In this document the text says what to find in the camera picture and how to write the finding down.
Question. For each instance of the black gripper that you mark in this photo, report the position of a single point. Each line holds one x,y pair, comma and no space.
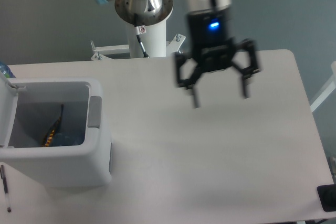
213,49

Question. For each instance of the black device at edge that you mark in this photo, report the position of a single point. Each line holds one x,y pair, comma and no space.
327,197

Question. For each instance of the white pedestal foot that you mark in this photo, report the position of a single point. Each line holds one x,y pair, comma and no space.
100,53
175,44

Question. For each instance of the black white pen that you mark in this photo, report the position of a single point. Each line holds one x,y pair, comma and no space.
6,191

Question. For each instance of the white frame bar right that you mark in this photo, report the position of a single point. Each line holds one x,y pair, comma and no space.
324,91

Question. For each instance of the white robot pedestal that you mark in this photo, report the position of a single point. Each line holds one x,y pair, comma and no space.
146,33

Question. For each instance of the white pedestal foot middle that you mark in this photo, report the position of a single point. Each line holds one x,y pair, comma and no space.
175,44

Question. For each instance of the blue foil snack wrapper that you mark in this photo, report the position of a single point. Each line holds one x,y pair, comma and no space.
53,130

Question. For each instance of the white pedestal foot left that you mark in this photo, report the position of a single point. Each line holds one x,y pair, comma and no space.
100,53

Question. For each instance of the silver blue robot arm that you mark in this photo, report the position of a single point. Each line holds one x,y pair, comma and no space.
153,6

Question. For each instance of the blue bottle behind bin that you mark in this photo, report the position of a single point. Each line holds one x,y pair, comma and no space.
6,71

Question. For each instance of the crushed clear plastic bottle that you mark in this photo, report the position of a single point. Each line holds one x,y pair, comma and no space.
68,139

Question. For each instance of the white trash can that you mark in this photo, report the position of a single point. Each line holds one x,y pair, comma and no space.
88,164

